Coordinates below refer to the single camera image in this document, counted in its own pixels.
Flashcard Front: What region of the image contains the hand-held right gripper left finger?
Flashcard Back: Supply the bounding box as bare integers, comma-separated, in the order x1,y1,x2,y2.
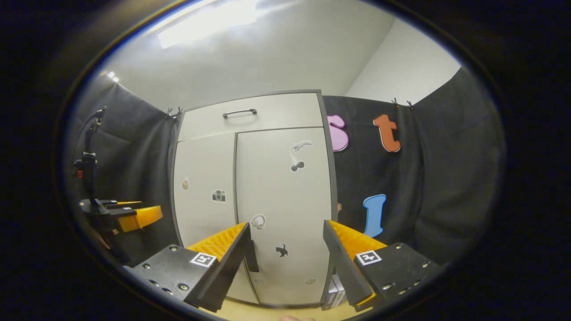
123,222,252,313

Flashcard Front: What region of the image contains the white and grey shoe cabinet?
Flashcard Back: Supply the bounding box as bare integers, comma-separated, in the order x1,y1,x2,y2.
169,89,339,309

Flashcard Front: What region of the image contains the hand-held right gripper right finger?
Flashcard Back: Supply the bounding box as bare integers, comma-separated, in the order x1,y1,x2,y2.
323,219,442,312

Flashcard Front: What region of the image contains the small grey box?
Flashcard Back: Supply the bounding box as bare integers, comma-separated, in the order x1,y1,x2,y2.
322,274,346,310

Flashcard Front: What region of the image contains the black backdrop cloth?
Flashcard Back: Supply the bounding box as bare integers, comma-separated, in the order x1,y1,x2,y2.
67,67,507,268

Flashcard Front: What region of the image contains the white drawer front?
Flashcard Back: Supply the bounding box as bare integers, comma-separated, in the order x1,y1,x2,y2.
178,92,325,142

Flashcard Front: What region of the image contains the white cabinet door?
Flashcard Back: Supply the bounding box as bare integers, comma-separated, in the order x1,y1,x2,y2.
235,127,336,307
173,132,259,305

